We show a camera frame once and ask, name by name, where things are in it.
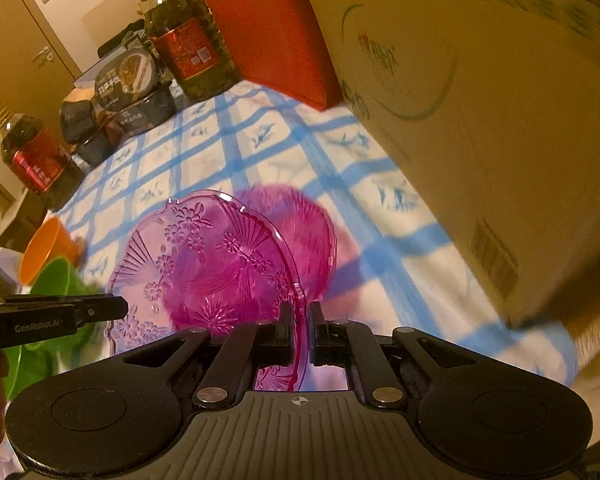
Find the blue checked tablecloth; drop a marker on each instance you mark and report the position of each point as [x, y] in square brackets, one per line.
[290, 150]

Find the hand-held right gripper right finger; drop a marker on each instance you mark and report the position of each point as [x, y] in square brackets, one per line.
[317, 330]

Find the white wooden chair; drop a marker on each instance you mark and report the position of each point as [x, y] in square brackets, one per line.
[0, 200]

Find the dark instant noodle box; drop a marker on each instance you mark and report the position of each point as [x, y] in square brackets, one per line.
[147, 110]

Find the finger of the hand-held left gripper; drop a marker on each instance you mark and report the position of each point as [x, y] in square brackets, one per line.
[102, 307]

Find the wooden door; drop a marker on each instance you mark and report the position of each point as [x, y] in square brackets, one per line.
[20, 30]

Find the cooking oil bottle red label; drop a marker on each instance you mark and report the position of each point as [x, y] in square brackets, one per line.
[35, 160]
[190, 45]

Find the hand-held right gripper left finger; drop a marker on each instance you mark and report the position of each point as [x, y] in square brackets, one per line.
[285, 327]

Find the red fabric tote bag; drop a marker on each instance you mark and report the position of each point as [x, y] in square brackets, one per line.
[275, 30]

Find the orange plastic bowl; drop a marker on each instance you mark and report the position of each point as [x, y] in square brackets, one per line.
[45, 252]

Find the dark instant food bowl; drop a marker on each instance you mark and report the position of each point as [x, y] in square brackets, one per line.
[95, 147]
[77, 115]

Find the green plastic bowl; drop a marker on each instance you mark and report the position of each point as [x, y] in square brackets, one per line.
[55, 285]

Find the brown cardboard box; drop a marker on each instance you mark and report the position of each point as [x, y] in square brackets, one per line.
[480, 110]

